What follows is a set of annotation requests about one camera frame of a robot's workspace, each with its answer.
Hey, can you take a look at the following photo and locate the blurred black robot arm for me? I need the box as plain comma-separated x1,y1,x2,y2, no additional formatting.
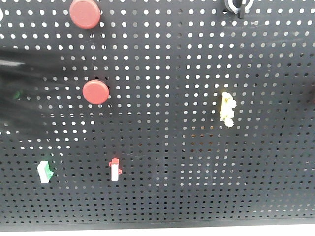
0,47,62,139

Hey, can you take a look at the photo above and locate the lower red push button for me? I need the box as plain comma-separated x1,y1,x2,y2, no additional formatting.
82,80,110,105

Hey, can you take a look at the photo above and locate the red push button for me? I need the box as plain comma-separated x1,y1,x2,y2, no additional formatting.
69,0,100,29
82,80,110,105

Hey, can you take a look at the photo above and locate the upper red push button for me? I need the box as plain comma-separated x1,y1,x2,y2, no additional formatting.
69,0,100,29

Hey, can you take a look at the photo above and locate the green push button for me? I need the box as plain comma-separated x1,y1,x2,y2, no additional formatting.
12,90,23,100

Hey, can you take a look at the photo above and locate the black perforated pegboard panel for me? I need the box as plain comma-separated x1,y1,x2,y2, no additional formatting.
0,0,315,231

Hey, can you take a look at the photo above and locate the black white rotary knob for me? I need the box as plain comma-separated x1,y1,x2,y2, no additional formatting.
224,0,254,19

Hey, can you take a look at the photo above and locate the right white red rocker switch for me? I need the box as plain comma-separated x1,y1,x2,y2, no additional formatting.
109,158,122,181

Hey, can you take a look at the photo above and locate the yellow toggle switch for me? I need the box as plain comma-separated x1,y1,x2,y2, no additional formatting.
220,92,237,128

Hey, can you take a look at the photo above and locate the middle white green rocker switch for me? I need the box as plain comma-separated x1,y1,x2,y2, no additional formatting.
37,161,54,183

